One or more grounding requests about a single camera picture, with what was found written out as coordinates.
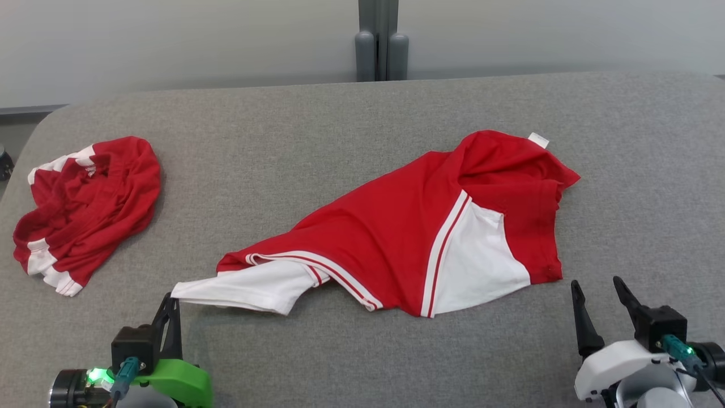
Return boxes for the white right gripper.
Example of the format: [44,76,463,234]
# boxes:
[571,276,697,403]

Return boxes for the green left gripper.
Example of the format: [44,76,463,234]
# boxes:
[133,293,213,408]

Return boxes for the red shorts with white stripes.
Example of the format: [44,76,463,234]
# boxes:
[12,136,163,298]

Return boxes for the red and white shirt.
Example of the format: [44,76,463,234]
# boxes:
[170,130,582,319]

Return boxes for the grey skirting strip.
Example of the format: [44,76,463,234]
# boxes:
[0,103,70,117]

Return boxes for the teal left camera connector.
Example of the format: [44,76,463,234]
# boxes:
[110,357,140,400]

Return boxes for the teal camera connector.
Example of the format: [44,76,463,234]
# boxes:
[660,334,703,372]
[110,357,140,400]

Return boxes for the teal right camera connector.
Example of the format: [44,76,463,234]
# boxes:
[660,334,703,372]

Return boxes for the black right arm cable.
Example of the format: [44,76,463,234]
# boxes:
[677,367,725,406]

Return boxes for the upright grey partition post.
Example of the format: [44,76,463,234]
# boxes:
[355,0,410,83]

